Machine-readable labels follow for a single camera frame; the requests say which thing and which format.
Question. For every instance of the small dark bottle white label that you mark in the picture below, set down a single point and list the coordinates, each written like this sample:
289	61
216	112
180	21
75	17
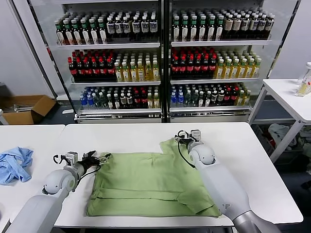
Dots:
116	104
110	104
201	100
208	100

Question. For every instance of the small yellow drink bottle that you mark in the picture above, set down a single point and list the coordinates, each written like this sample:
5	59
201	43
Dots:
149	102
156	102
247	98
240	99

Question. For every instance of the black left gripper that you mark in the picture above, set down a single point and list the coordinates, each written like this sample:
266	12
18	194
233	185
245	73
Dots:
86	165

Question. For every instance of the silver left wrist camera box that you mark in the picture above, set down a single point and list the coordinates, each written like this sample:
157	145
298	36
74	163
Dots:
72	157

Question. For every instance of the white cooler shelf board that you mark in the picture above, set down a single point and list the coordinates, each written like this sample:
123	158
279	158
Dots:
213	81
209	109
115	83
120	110
108	46
218	44

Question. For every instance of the small blue drink bottle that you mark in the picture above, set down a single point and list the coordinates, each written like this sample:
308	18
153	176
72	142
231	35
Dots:
90	101
83	101
174	99
181	99

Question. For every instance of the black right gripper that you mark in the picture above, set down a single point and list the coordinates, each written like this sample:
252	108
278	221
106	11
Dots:
187	142

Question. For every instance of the white-cap bottle navy label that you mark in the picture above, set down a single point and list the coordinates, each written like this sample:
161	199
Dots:
110	28
144	27
254	26
126	28
135	27
152	26
270	26
118	28
245	26
262	26

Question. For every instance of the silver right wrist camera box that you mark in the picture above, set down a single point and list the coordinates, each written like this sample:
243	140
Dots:
196	134

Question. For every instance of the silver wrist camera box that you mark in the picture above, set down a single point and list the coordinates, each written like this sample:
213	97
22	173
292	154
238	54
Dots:
72	157
196	134

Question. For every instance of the white side table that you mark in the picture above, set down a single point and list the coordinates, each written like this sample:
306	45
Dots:
281	93

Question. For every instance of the small dark bottle beige label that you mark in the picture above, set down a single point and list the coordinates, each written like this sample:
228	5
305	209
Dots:
221	96
129	99
122	99
214	96

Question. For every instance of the black object on floor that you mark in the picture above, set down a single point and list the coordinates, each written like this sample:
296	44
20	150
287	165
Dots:
306	187

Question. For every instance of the white card on floor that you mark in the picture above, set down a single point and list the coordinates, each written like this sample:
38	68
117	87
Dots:
67	111

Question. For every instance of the crumpled light blue shirt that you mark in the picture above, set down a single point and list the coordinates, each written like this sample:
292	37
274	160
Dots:
14	167

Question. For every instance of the open glass cooler door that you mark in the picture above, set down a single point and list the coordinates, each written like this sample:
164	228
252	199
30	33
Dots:
51	72
280	36

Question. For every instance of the clear bottle yellow liquid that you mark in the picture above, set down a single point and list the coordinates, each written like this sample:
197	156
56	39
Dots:
302	90

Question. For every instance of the green polo shirt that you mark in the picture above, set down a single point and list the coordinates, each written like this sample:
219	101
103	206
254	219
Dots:
145	174

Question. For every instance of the clear bottle white cap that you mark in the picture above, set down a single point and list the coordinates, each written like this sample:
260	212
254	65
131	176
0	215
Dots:
306	72

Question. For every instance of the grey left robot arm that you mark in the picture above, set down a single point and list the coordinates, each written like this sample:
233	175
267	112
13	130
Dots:
56	179

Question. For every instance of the white beverage cooler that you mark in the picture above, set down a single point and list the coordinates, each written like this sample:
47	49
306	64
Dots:
121	116
209	114

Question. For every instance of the white grey garment pile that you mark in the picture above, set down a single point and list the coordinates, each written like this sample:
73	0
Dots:
279	133

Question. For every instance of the green-cap dark tea bottle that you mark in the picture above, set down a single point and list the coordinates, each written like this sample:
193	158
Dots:
212	30
85	35
185	31
102	34
202	31
194	31
60	36
176	31
68	36
94	35
220	30
76	35

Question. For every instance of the open cardboard box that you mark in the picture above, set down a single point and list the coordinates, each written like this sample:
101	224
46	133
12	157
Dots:
42	106

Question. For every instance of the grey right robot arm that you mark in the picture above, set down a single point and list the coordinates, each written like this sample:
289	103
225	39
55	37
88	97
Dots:
218	179

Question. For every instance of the grey green clothes heap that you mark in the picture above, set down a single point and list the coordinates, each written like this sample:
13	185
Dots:
305	142

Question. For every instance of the white-cap bottle beige label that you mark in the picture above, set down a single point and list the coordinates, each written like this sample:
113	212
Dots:
229	26
237	26

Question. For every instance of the small red-cap cola bottle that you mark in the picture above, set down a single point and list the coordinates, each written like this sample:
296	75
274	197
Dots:
235	95
136	98
228	95
143	98

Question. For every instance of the small clear green-tinted bottle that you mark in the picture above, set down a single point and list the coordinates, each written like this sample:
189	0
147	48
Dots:
188	99
97	102
195	99
103	102

